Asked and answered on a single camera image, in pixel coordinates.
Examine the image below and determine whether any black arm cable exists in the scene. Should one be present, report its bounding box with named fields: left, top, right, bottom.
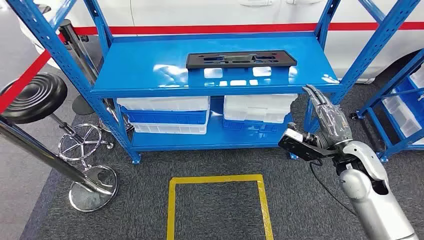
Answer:
left=309, top=160, right=359, bottom=218

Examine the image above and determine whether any chrome stanchion post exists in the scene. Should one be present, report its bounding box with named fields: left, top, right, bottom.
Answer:
left=58, top=19, right=135, bottom=134
left=0, top=114, right=119, bottom=213

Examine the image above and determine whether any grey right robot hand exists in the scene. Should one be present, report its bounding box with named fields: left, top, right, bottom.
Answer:
left=302, top=84, right=353, bottom=147

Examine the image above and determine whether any blue metal shelf rack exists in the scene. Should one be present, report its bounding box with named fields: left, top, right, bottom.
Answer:
left=351, top=49, right=424, bottom=163
left=6, top=0, right=422, bottom=166

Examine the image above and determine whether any yellow floor tape square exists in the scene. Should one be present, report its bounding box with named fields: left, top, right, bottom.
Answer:
left=166, top=174, right=275, bottom=240

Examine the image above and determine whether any black round stool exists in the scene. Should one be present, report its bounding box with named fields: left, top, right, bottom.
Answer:
left=0, top=72, right=114, bottom=170

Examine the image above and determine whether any blue plastic bin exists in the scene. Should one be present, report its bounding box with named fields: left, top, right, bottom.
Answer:
left=120, top=106, right=210, bottom=126

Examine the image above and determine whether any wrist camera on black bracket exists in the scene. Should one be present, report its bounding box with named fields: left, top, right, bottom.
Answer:
left=278, top=128, right=336, bottom=163

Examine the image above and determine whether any white car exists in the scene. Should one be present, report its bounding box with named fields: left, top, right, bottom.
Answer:
left=19, top=0, right=424, bottom=88

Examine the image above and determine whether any red barrier belt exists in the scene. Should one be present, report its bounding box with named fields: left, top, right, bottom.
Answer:
left=0, top=49, right=52, bottom=114
left=57, top=21, right=424, bottom=37

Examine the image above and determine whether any long black plastic part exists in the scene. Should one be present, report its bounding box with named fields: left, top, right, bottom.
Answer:
left=185, top=50, right=298, bottom=70

